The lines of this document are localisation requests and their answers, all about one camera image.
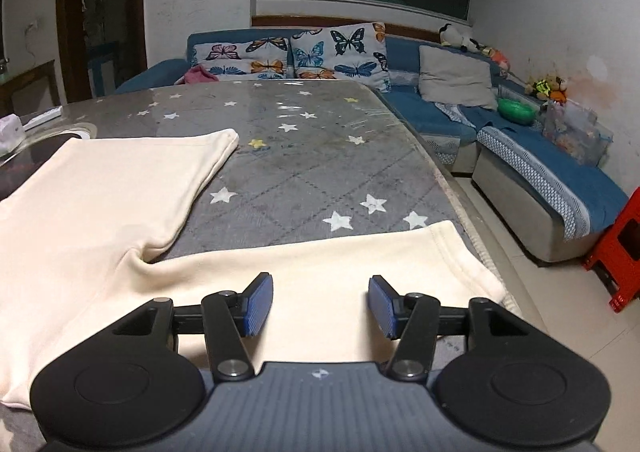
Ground blue frame panel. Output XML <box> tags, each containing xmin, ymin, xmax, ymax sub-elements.
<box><xmin>86</xmin><ymin>41</ymin><xmax>121</xmax><ymax>98</ymax></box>

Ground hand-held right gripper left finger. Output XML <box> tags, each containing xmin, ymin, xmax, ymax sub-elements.
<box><xmin>100</xmin><ymin>273</ymin><xmax>274</xmax><ymax>380</ymax></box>

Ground brown wooden furniture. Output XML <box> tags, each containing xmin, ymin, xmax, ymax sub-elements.
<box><xmin>0</xmin><ymin>60</ymin><xmax>57</xmax><ymax>118</ymax></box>

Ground clear plastic storage box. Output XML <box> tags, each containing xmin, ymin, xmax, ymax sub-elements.
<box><xmin>542</xmin><ymin>100</ymin><xmax>614</xmax><ymax>167</ymax></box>

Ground black and white plush toy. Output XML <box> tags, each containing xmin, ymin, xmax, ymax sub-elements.
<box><xmin>439</xmin><ymin>24</ymin><xmax>481</xmax><ymax>53</ymax></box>

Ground pink cloth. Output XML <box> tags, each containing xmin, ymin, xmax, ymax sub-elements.
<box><xmin>174</xmin><ymin>65</ymin><xmax>221</xmax><ymax>86</ymax></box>

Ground blue corner sofa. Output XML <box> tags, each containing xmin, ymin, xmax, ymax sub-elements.
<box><xmin>115</xmin><ymin>27</ymin><xmax>630</xmax><ymax>264</ymax></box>

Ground green round toy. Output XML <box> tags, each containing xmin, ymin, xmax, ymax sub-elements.
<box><xmin>497</xmin><ymin>97</ymin><xmax>536</xmax><ymax>126</ymax></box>

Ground plain grey pillow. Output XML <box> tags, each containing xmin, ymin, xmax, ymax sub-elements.
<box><xmin>417</xmin><ymin>45</ymin><xmax>499</xmax><ymax>110</ymax></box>

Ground grey star-print table cover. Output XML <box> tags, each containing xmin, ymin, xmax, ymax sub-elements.
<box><xmin>0</xmin><ymin>80</ymin><xmax>543</xmax><ymax>452</ymax></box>

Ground cream fleece pants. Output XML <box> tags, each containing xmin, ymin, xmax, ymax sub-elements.
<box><xmin>0</xmin><ymin>128</ymin><xmax>508</xmax><ymax>408</ymax></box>

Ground striped blue cloth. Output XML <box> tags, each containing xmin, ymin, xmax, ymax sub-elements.
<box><xmin>434</xmin><ymin>101</ymin><xmax>501</xmax><ymax>128</ymax></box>

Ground red plastic stool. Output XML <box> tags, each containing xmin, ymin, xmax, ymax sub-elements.
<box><xmin>582</xmin><ymin>205</ymin><xmax>640</xmax><ymax>315</ymax></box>

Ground white remote control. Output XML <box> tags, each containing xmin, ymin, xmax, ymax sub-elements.
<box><xmin>22</xmin><ymin>107</ymin><xmax>64</xmax><ymax>131</ymax></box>

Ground pink orange plush toy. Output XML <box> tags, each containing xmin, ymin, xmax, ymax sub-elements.
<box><xmin>480</xmin><ymin>46</ymin><xmax>512</xmax><ymax>74</ymax></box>

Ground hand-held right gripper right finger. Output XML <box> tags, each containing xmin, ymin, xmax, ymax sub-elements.
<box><xmin>369</xmin><ymin>275</ymin><xmax>543</xmax><ymax>380</ymax></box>

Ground square butterfly print pillow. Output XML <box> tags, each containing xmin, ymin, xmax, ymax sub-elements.
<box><xmin>290</xmin><ymin>22</ymin><xmax>392</xmax><ymax>92</ymax></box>

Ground soft tissue pack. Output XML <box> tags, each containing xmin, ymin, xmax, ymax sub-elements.
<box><xmin>0</xmin><ymin>115</ymin><xmax>27</xmax><ymax>154</ymax></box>

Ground long butterfly print pillow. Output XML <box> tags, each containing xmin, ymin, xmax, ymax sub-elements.
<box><xmin>192</xmin><ymin>36</ymin><xmax>292</xmax><ymax>81</ymax></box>

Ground round black induction cooker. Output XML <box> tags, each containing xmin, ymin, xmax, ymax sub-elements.
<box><xmin>0</xmin><ymin>131</ymin><xmax>95</xmax><ymax>195</ymax></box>

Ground dark wooden door frame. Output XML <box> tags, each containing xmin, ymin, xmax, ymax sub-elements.
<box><xmin>56</xmin><ymin>0</ymin><xmax>149</xmax><ymax>104</ymax></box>

